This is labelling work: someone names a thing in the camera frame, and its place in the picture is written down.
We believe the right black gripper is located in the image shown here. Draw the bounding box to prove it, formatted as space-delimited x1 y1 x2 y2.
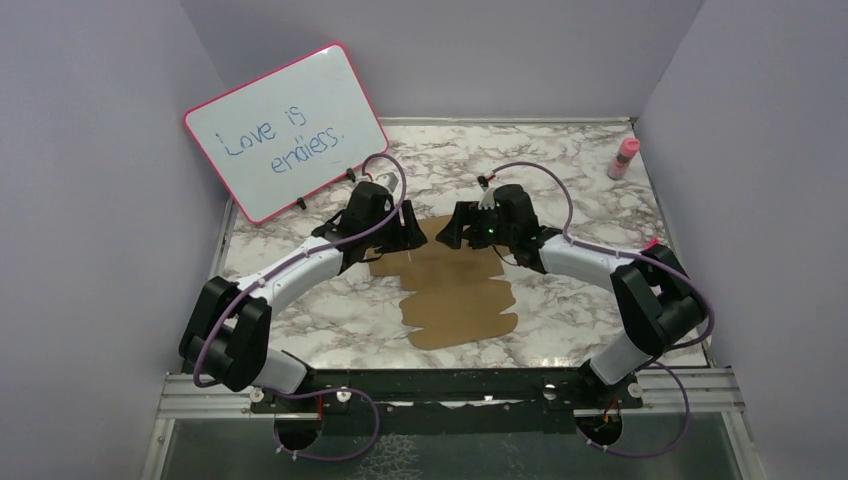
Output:
436 200 516 250

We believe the brown cardboard box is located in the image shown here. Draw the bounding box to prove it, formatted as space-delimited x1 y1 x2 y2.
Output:
369 216 518 351

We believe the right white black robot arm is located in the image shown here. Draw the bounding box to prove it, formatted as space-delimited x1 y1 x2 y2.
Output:
436 184 708 407

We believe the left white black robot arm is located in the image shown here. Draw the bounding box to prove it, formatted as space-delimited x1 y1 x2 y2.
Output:
179 182 427 411

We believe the pink glitter bottle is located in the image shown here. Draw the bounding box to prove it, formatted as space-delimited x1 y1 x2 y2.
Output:
607 138 641 180

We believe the pink framed whiteboard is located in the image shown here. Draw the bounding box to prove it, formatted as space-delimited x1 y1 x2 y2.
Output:
183 43 389 224

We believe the pink marker pen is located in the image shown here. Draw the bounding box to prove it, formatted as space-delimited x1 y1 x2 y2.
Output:
644 238 661 251

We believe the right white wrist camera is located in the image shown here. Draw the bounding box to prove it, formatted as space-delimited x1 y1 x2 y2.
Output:
477 187 497 210

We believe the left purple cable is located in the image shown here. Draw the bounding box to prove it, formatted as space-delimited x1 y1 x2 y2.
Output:
192 152 408 463

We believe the purple cable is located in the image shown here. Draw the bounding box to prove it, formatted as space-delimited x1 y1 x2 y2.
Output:
192 152 408 463
476 160 717 460

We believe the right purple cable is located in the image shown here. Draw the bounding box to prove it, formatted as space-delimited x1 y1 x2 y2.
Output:
476 160 717 460

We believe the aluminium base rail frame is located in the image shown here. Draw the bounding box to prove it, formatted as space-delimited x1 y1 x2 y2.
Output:
142 120 764 479

